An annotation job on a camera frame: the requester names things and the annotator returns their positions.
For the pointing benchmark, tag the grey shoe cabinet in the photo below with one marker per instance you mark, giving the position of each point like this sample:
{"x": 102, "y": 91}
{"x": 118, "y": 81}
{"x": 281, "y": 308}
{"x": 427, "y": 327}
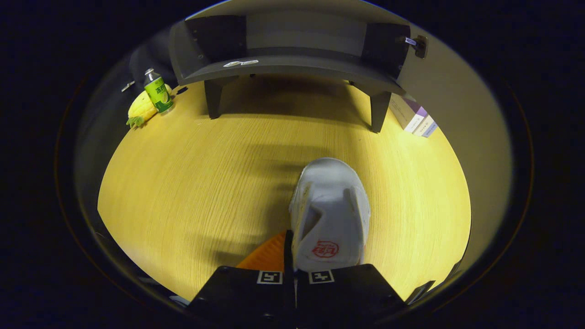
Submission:
{"x": 292, "y": 66}

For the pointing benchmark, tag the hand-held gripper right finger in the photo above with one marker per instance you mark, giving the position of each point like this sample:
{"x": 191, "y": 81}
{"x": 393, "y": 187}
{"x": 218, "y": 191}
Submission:
{"x": 347, "y": 292}

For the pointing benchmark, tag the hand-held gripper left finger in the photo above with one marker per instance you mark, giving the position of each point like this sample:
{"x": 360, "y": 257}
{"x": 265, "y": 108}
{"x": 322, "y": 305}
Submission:
{"x": 289, "y": 256}

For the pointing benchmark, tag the yellow plush toy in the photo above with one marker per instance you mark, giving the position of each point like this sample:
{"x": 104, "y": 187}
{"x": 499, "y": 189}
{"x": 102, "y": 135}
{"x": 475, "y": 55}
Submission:
{"x": 139, "y": 109}

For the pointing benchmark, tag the green drink bottle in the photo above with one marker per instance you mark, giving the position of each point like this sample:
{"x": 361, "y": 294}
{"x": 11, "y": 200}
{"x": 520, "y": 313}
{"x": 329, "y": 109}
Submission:
{"x": 158, "y": 93}

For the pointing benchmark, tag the purple white box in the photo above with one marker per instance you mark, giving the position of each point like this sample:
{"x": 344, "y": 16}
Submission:
{"x": 404, "y": 112}

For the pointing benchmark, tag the silver clip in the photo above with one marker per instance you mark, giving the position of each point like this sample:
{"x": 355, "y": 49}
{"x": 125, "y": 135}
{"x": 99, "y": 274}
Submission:
{"x": 128, "y": 86}

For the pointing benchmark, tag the black backdrop cloth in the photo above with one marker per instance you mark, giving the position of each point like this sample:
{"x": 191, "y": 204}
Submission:
{"x": 146, "y": 59}

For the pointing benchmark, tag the white canvas shoe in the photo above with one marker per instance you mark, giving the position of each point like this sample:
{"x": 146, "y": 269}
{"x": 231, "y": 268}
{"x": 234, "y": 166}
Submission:
{"x": 329, "y": 205}

